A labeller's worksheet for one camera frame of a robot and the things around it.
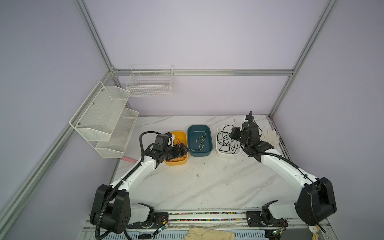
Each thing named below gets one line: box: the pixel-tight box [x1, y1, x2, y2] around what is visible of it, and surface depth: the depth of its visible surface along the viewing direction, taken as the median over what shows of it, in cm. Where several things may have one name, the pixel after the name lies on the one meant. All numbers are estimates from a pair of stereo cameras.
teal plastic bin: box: [187, 124, 213, 157], surface depth 103 cm
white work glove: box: [261, 127, 281, 149], surface depth 110 cm
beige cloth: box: [185, 227, 236, 240], surface depth 71 cm
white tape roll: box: [308, 225, 320, 234], surface depth 71 cm
